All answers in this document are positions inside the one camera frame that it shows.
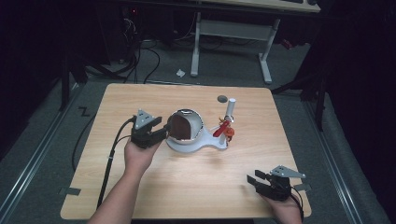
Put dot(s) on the white desk frame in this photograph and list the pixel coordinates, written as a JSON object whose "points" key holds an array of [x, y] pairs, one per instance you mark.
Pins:
{"points": [[236, 29]]}

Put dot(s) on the white paper scrap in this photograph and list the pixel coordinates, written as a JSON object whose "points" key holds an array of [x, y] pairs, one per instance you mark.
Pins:
{"points": [[180, 73]]}

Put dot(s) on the dark round table grommet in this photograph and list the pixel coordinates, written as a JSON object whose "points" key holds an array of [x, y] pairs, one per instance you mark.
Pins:
{"points": [[222, 99]]}

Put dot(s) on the person's right hand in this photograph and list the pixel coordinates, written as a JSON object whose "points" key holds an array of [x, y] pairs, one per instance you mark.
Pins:
{"points": [[285, 211]]}

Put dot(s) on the person's left hand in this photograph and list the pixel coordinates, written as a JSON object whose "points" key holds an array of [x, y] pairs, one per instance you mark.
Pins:
{"points": [[140, 158]]}

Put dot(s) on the metal floor rail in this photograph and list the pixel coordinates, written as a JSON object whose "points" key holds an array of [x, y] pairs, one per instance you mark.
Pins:
{"points": [[34, 155], [336, 165]]}

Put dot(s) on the shiny silver bowl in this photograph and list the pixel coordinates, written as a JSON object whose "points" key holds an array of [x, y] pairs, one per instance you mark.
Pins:
{"points": [[194, 124]]}

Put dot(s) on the white stand with pole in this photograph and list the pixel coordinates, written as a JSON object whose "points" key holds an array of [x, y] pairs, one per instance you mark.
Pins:
{"points": [[205, 143]]}

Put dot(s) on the grey tape piece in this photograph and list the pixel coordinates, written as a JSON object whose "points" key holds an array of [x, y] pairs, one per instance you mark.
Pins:
{"points": [[302, 187], [70, 191]]}

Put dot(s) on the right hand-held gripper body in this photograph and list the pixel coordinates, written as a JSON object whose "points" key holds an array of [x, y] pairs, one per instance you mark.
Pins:
{"points": [[280, 186]]}

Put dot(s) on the black metal stand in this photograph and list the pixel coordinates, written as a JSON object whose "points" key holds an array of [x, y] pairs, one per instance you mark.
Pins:
{"points": [[319, 105], [65, 87]]}

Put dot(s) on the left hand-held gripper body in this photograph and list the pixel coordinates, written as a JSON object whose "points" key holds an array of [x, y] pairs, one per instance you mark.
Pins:
{"points": [[141, 133]]}

